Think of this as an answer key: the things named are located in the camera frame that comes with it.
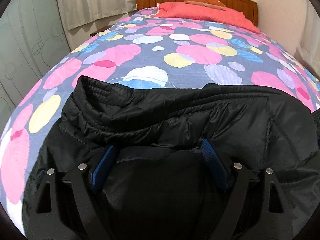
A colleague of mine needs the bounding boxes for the black puffer jacket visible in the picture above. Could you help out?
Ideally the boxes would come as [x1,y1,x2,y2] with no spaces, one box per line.
[22,76,320,240]

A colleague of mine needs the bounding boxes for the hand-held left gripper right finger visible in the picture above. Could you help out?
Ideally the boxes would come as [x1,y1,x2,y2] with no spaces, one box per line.
[201,139,293,240]

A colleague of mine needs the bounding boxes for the frosted glass wardrobe door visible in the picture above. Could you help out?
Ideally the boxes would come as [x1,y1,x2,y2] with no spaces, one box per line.
[0,0,72,135]

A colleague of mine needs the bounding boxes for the colourful circle-print bedspread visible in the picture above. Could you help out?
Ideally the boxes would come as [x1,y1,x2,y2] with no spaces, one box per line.
[0,7,320,220]

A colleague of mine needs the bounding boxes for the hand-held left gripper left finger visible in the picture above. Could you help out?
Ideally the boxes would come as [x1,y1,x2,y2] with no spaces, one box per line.
[27,145,118,240]

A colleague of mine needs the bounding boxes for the cream curtain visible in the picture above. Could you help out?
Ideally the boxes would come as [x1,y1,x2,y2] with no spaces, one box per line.
[294,0,320,80]
[55,0,138,32]

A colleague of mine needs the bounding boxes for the red pillow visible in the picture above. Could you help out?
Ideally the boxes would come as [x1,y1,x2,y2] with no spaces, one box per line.
[150,2,262,34]

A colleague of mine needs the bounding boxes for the small orange cushion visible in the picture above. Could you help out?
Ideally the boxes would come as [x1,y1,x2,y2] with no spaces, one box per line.
[184,0,227,10]

